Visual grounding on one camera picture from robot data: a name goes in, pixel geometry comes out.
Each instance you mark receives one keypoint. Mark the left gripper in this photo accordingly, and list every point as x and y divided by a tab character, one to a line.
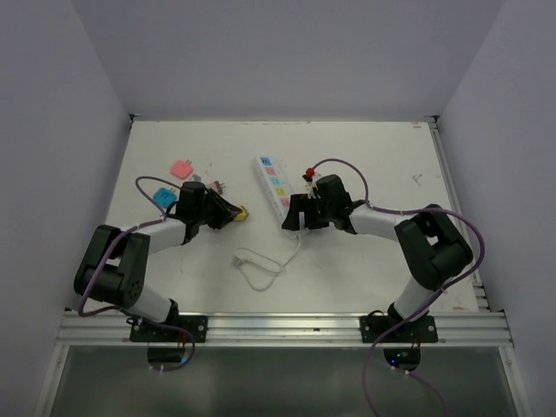
222	216

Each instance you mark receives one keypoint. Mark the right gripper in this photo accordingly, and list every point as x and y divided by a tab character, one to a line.
301	202

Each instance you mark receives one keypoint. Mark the brown plug adapter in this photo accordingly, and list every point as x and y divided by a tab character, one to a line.
216	186

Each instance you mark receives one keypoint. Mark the yellow plug adapter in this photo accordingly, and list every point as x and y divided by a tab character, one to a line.
242	215

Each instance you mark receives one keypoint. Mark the white power strip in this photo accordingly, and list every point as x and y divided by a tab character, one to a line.
275	184

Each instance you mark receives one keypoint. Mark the blue plug adapter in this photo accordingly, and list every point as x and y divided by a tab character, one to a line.
164	197

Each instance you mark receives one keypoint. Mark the pink plug adapter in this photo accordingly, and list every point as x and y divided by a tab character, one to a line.
182	169

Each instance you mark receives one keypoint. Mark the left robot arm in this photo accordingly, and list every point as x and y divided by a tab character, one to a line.
112	273

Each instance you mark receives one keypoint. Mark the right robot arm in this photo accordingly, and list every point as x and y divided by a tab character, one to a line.
434	249

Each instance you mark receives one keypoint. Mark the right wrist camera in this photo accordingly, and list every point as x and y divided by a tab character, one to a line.
311	177

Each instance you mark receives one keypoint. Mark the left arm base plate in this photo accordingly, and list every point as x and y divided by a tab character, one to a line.
184	328

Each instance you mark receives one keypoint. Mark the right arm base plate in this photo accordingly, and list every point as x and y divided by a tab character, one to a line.
385	328

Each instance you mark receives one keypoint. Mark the aluminium right side rail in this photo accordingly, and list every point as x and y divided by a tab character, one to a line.
433	123

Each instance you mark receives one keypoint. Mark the aluminium rail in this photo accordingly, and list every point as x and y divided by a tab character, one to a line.
297	330
433	123

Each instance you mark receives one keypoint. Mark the aluminium front rail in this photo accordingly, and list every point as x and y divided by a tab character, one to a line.
297	330

